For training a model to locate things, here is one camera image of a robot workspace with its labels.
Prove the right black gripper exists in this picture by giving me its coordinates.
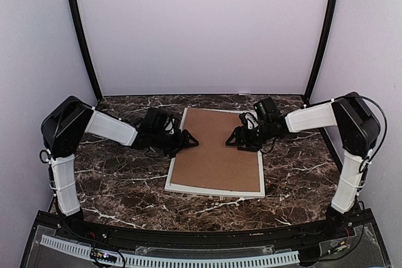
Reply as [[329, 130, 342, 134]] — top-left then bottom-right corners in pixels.
[[226, 121, 273, 152]]

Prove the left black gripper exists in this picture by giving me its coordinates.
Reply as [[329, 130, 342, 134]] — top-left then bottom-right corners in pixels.
[[151, 129, 199, 158]]

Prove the brown cardboard backing board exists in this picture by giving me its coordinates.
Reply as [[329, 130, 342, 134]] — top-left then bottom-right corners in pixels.
[[171, 109, 261, 192]]

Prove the white picture frame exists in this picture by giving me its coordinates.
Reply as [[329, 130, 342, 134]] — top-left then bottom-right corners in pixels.
[[164, 107, 266, 199]]

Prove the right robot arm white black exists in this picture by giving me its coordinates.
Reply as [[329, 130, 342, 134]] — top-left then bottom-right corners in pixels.
[[225, 92, 388, 214]]

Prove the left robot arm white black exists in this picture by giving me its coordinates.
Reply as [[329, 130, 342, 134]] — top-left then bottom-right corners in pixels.
[[40, 96, 199, 240]]

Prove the small green circuit board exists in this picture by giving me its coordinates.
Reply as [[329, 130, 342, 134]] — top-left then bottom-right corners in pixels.
[[90, 249, 117, 263]]

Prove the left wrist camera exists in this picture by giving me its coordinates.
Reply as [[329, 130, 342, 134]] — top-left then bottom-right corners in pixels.
[[164, 117, 177, 135]]

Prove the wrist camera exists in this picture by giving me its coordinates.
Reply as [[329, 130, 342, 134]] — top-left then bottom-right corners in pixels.
[[164, 117, 177, 135], [239, 112, 259, 130]]

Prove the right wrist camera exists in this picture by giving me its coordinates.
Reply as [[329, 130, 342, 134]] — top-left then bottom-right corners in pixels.
[[239, 112, 259, 130]]

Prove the black front rail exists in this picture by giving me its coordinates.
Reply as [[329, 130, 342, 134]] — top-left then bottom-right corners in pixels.
[[70, 220, 356, 250]]

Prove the white slotted cable duct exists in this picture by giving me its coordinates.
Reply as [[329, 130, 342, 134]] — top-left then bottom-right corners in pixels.
[[40, 235, 300, 267]]

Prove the right black corner post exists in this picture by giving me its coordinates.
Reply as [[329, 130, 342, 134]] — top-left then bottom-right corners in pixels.
[[303, 0, 337, 102]]

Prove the black corner post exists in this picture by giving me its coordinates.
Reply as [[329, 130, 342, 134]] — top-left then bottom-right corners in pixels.
[[68, 0, 103, 102], [303, 0, 337, 102]]

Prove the left black corner post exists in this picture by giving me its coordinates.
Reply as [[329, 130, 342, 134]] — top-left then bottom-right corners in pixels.
[[68, 0, 103, 102]]

